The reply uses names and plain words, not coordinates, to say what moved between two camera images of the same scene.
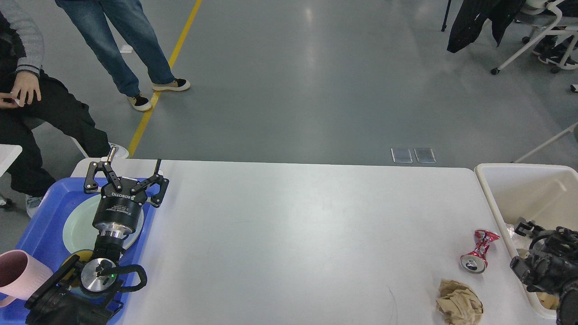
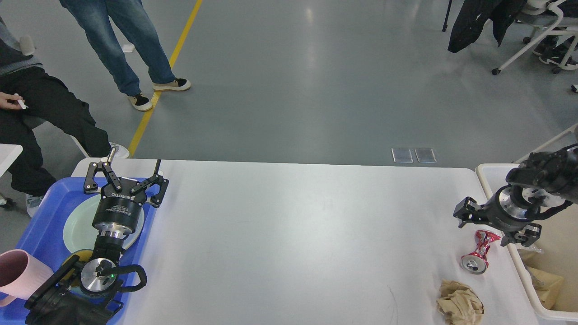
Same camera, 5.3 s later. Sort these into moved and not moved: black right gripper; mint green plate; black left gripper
Moved: black right gripper
Not moved: black left gripper; mint green plate
